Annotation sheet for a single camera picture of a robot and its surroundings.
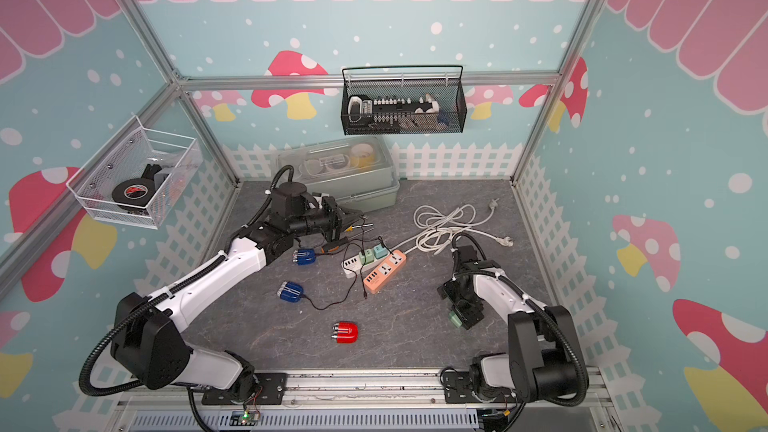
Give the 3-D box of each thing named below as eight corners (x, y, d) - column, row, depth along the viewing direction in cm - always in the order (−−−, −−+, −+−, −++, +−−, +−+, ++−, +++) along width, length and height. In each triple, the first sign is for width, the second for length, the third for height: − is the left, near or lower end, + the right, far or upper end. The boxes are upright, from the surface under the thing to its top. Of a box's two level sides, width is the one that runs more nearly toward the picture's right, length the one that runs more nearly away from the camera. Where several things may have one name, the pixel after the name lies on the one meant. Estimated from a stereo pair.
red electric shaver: (332, 343, 83) (330, 340, 81) (335, 325, 87) (333, 321, 84) (357, 343, 83) (356, 340, 81) (359, 325, 87) (357, 321, 84)
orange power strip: (362, 285, 93) (361, 281, 91) (398, 251, 101) (398, 246, 99) (374, 295, 91) (373, 292, 89) (409, 259, 99) (409, 255, 97)
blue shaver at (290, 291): (278, 302, 91) (275, 298, 88) (282, 285, 94) (279, 281, 92) (301, 302, 91) (298, 298, 88) (304, 285, 94) (302, 281, 92)
